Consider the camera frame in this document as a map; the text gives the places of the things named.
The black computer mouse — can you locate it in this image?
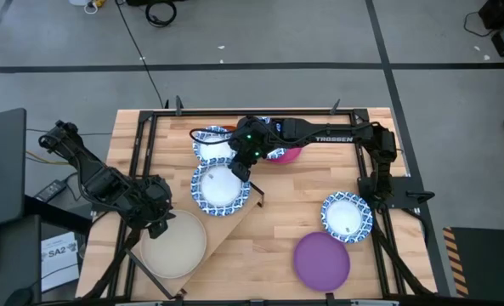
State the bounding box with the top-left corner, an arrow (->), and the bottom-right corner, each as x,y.
3,286 -> 35,306

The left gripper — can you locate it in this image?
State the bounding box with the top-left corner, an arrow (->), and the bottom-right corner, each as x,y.
122,175 -> 175,241

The coiled black floor cable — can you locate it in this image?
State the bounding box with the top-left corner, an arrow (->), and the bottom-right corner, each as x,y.
144,0 -> 178,29

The pink plastic plate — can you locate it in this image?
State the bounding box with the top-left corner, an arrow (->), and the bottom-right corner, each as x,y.
264,146 -> 303,166

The long black hanging cable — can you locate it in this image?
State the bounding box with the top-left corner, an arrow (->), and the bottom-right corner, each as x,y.
114,0 -> 170,110

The beige plastic plate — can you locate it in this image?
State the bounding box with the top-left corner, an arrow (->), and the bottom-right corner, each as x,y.
139,209 -> 208,281

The black yellow striped platform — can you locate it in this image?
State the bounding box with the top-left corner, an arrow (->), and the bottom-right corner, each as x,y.
442,226 -> 504,303

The purple plastic plate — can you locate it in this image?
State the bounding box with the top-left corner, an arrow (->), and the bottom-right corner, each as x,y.
292,231 -> 351,293

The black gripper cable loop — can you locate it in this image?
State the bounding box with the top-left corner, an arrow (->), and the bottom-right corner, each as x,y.
189,127 -> 235,146

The black metal table frame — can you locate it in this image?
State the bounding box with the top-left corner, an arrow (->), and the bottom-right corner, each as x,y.
81,108 -> 438,306

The white printed paper sheet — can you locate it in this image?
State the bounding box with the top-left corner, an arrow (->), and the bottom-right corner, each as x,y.
40,231 -> 81,293

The black power adapter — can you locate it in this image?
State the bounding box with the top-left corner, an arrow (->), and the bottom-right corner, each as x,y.
33,178 -> 68,204

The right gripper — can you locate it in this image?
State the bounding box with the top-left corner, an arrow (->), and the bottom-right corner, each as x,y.
228,115 -> 280,184

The yellow floor cable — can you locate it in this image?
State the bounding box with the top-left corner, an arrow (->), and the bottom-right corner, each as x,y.
25,149 -> 72,167

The dark grey side desk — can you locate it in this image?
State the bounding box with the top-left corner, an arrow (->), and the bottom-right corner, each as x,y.
0,214 -> 42,306

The thin black floor cable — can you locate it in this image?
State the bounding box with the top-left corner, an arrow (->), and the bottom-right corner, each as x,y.
463,10 -> 493,38

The yellow plug with white cord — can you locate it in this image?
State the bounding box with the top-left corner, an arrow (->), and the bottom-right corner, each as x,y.
83,0 -> 107,15

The wooden shelf with black legs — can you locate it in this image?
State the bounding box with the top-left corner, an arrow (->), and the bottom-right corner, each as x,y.
123,180 -> 266,301

